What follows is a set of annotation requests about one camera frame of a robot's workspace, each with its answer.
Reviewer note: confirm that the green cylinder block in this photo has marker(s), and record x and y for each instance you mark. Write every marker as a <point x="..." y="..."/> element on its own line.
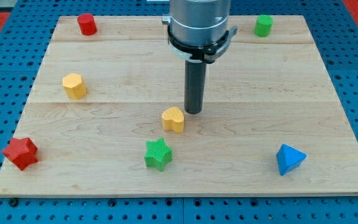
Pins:
<point x="263" y="25"/>

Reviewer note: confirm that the wooden board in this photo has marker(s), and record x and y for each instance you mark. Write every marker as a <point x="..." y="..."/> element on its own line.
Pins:
<point x="262" y="93"/>

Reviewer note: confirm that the red cylinder block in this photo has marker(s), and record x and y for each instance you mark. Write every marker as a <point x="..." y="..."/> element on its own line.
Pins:
<point x="87" y="24"/>

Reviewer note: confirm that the red star block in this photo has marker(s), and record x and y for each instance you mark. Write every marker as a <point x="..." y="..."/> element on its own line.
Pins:
<point x="21" y="152"/>

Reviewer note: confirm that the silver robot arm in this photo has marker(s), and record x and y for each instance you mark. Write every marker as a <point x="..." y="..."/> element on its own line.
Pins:
<point x="197" y="29"/>

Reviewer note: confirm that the green star block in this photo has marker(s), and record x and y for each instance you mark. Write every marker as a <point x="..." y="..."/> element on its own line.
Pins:
<point x="158" y="154"/>

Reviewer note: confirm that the yellow hexagon block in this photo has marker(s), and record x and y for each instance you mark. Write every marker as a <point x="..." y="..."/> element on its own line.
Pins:
<point x="74" y="86"/>

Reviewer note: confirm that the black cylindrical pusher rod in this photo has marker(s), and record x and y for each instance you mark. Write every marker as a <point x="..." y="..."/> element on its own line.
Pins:
<point x="195" y="74"/>

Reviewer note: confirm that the blue triangular block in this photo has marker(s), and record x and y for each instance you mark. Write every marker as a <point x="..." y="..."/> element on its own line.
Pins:
<point x="289" y="158"/>

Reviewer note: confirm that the yellow heart block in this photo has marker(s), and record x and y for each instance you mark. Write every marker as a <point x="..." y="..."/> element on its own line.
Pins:
<point x="173" y="120"/>

